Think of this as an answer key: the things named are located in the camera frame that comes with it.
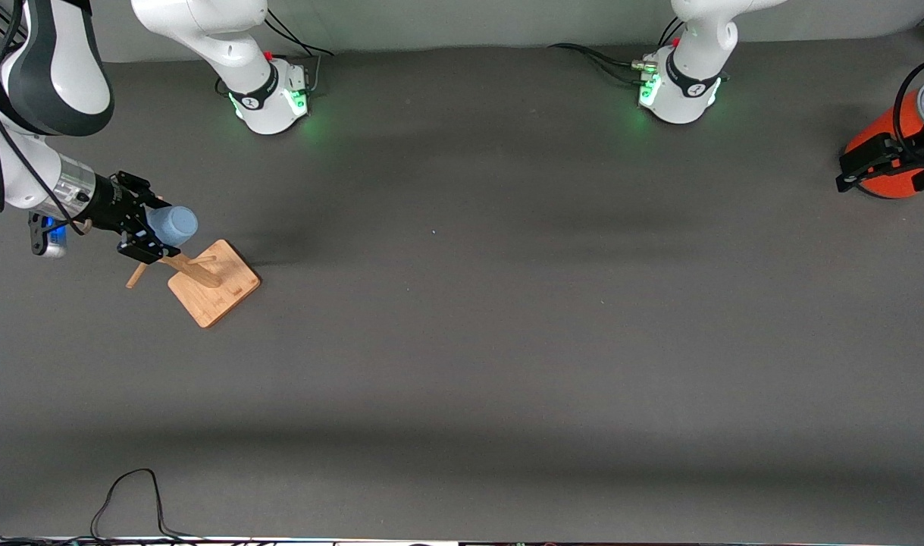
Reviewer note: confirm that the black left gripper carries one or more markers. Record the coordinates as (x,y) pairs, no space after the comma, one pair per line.
(891,158)

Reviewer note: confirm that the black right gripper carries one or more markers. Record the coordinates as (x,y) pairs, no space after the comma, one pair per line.
(111,206)

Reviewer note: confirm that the light blue cup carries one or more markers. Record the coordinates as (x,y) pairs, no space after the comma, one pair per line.
(175,225)

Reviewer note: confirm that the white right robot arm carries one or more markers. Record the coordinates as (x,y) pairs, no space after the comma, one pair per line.
(52,76)

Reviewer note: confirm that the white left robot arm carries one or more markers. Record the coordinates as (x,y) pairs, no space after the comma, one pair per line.
(693,68)

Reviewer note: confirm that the orange cylindrical can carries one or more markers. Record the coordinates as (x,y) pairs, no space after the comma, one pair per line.
(871,140)

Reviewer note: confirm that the wooden mug tree stand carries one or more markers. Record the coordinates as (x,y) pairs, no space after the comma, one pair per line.
(211,288)

